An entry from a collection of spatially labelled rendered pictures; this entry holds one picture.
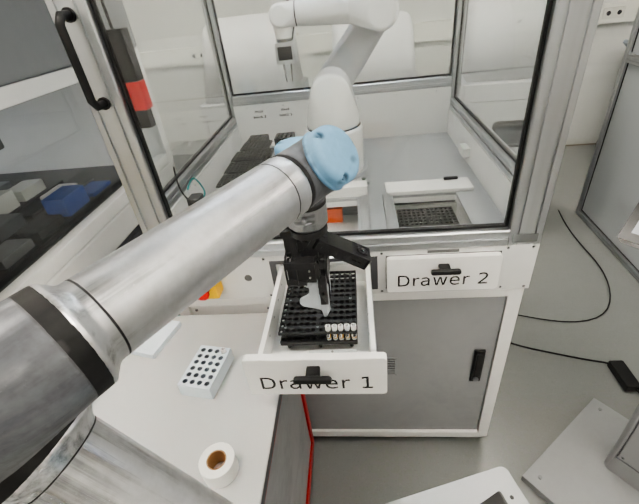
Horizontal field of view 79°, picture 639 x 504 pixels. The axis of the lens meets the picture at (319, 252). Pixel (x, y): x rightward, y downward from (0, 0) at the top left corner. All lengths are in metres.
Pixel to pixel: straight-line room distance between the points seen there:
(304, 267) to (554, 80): 0.61
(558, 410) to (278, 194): 1.72
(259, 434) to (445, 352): 0.67
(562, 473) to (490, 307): 0.76
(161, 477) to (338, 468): 1.26
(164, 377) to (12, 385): 0.80
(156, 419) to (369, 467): 0.94
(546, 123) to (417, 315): 0.60
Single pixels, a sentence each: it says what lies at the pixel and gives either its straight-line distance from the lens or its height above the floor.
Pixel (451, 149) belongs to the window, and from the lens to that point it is 0.93.
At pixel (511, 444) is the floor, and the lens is 1.82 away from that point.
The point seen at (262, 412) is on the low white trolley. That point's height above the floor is 0.76.
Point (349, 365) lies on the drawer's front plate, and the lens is 0.79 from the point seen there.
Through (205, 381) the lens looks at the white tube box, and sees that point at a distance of 0.98.
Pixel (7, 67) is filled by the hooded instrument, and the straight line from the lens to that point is 1.39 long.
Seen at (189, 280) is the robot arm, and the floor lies 1.33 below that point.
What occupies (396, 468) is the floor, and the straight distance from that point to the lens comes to 1.70.
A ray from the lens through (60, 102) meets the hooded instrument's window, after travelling 1.54.
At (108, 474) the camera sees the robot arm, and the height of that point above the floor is 1.17.
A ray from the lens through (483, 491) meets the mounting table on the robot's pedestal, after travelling 0.86.
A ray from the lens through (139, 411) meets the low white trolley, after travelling 1.05.
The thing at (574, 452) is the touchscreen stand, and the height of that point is 0.04.
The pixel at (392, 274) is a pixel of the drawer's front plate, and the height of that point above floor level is 0.88.
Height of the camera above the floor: 1.52
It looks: 34 degrees down
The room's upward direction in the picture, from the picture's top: 7 degrees counter-clockwise
